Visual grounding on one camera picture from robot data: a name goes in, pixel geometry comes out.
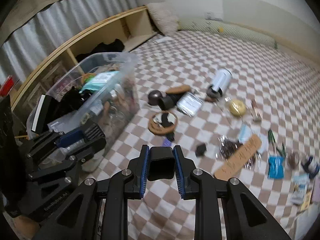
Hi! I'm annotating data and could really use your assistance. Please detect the green pens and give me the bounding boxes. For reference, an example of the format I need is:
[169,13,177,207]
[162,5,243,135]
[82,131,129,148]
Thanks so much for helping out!
[267,129,278,153]

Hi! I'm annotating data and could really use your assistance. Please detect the blue plastic packet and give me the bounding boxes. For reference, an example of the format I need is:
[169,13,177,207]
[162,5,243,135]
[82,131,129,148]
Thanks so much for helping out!
[267,155,285,180]

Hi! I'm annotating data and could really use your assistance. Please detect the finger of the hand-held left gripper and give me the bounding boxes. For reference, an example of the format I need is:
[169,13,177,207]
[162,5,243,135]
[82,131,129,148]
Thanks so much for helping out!
[15,155,83,222]
[26,127,87,161]

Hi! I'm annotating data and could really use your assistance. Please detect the brown small bottle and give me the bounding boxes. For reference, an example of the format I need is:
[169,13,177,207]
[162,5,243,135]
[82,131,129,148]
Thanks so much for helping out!
[287,152,300,170]

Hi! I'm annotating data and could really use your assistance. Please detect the blue face mask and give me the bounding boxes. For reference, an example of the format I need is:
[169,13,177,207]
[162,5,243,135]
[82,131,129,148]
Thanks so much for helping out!
[237,124,268,154]

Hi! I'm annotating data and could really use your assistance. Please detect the teal wipes pack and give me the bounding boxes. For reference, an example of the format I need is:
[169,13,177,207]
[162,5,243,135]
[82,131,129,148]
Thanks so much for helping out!
[82,71,120,92]

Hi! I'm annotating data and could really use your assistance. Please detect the black feathery item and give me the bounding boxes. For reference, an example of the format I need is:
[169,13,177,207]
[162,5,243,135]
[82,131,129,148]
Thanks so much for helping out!
[54,86,93,120]

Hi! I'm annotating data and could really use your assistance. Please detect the wooden shelf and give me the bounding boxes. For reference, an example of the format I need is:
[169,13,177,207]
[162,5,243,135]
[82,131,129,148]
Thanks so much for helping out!
[10,5,160,110]

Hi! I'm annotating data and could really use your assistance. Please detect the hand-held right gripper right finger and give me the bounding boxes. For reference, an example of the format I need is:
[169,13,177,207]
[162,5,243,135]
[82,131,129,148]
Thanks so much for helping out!
[174,145,292,240]

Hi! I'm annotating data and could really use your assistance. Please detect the brown hair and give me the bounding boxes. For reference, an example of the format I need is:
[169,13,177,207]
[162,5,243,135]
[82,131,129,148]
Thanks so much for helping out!
[216,135,262,172]

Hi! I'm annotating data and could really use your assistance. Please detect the round panda cork coaster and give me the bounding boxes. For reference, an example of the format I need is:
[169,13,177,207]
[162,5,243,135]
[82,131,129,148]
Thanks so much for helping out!
[149,110,178,136]

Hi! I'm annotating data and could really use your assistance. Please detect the white cylindrical device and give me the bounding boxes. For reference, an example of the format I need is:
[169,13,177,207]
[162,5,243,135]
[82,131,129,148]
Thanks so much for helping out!
[206,68,233,99]

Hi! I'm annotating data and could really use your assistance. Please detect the clear plastic storage bin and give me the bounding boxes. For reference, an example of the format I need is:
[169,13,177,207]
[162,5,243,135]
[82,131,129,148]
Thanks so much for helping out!
[26,52,140,173]

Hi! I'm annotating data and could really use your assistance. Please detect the black ribbed block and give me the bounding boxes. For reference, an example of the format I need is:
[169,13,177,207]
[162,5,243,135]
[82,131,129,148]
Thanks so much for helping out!
[195,143,208,158]
[75,123,107,157]

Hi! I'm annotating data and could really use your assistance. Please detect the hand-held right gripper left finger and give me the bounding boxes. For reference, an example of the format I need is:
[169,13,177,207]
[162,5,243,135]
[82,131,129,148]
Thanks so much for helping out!
[32,144,150,240]

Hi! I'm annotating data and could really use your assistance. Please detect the wooden ruler board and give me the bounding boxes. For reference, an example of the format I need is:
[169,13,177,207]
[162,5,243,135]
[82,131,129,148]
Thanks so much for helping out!
[214,134,262,182]

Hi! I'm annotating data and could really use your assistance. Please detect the dark round metal dome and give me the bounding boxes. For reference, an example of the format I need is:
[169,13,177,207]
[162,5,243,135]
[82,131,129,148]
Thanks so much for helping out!
[147,90,163,106]

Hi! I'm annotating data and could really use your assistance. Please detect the yellow sponge in wrap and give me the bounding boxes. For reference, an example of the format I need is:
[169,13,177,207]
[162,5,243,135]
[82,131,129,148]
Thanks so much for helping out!
[229,99,247,117]

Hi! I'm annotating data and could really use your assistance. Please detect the black cylinder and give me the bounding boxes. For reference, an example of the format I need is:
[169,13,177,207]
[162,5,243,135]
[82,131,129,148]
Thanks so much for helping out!
[160,94,184,110]

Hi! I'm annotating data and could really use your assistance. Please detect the clear plastic case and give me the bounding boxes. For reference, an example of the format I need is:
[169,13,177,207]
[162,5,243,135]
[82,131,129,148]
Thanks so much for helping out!
[176,92,203,117]

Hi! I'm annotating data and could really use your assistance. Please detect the white blue small packets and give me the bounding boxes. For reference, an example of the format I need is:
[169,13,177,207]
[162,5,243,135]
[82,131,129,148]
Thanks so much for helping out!
[291,174,310,205]

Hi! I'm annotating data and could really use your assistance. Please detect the brown wooden oval piece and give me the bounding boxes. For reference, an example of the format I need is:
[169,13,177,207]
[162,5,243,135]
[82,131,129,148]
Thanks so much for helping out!
[166,85,192,95]

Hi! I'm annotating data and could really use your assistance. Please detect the white black gift box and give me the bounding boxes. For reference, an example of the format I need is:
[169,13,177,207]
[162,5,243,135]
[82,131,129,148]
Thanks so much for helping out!
[30,94,54,140]

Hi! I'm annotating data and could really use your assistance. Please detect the checkered blanket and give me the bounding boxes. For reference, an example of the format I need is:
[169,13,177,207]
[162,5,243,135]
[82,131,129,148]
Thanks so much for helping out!
[82,29,320,240]

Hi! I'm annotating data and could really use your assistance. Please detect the yellow card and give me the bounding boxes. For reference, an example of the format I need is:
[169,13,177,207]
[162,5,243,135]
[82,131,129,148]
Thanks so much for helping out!
[299,189,313,212]

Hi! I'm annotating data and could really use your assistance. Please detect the white fluffy pillow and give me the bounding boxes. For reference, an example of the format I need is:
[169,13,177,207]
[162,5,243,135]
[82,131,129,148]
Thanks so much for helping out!
[147,3,179,35]

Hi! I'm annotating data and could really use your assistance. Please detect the black cloth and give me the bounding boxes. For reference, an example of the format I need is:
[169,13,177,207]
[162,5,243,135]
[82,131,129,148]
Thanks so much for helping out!
[94,39,125,54]

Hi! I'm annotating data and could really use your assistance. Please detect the white curtain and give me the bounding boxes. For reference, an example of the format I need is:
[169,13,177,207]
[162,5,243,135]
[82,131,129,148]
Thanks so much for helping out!
[0,0,139,80]

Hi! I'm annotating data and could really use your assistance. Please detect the small bottle dark blue cap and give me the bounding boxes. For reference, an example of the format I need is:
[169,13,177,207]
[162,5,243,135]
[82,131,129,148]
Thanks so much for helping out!
[301,156,320,179]

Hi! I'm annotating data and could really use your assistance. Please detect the green long bolster pillow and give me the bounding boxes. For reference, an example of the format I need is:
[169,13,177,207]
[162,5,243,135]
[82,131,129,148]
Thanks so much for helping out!
[179,19,278,49]

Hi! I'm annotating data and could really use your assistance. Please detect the red box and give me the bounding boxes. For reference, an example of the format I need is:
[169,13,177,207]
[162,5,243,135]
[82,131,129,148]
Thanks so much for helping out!
[0,76,18,97]

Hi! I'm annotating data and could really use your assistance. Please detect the black rectangular plastic sleeve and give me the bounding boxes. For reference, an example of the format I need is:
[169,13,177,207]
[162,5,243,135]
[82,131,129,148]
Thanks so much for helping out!
[147,146,175,181]

